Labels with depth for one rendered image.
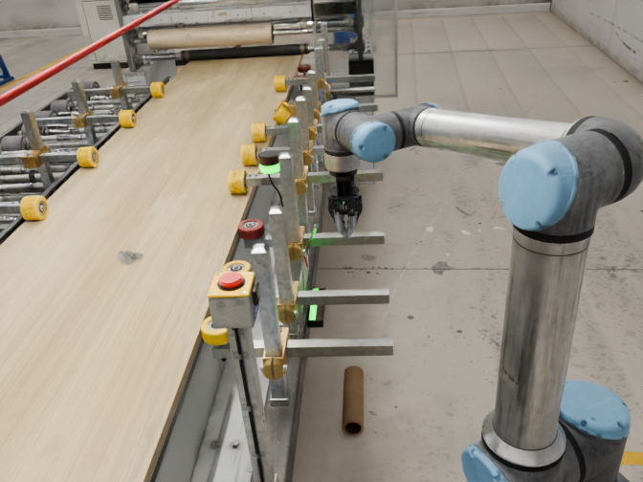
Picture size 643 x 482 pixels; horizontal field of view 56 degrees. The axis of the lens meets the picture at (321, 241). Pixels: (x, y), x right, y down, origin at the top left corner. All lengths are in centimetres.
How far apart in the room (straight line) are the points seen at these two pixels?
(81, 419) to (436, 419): 149
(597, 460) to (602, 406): 10
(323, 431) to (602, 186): 172
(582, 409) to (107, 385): 97
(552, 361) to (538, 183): 32
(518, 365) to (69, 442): 84
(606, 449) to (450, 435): 114
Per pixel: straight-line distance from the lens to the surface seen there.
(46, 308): 172
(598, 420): 131
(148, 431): 126
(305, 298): 168
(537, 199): 88
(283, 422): 149
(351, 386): 247
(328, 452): 235
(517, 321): 102
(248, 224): 189
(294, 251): 181
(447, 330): 287
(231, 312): 102
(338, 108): 143
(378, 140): 135
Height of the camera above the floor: 177
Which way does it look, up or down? 30 degrees down
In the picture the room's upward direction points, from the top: 4 degrees counter-clockwise
